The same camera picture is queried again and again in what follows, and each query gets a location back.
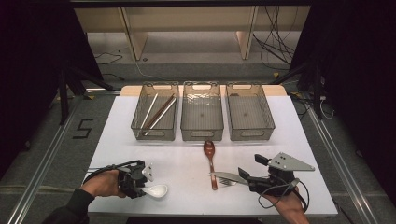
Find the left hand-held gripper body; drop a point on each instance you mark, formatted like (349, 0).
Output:
(134, 174)

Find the person's left hand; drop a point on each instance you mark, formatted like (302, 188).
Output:
(102, 185)

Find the aluminium floor rail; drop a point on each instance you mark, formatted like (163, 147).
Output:
(339, 165)
(40, 174)

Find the brown wooden spoon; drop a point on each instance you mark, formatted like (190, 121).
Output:
(209, 149)

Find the dark brown chopsticks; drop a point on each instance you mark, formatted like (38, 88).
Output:
(162, 115)

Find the black tripod stand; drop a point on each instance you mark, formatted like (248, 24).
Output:
(63, 99)
(317, 93)

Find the person's right hand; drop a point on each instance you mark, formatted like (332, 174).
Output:
(291, 207)

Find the brown wooden chopstick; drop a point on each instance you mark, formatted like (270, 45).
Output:
(158, 112)

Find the white table sheet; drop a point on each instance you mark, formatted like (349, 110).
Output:
(186, 155)

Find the black curtain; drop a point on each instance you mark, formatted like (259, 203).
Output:
(31, 62)
(358, 77)

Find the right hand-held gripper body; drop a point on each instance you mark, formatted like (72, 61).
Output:
(286, 163)

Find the smoked clear plastic bin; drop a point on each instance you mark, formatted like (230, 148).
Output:
(202, 121)
(249, 121)
(137, 124)

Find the steel fork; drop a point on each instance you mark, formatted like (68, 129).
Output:
(227, 182)

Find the white chopstick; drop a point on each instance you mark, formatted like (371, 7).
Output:
(150, 110)

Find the steel table knife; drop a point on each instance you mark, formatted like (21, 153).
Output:
(227, 176)

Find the light wooden shelf unit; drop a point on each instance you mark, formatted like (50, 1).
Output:
(186, 18)

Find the white ceramic spoon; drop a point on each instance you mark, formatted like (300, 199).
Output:
(157, 190)

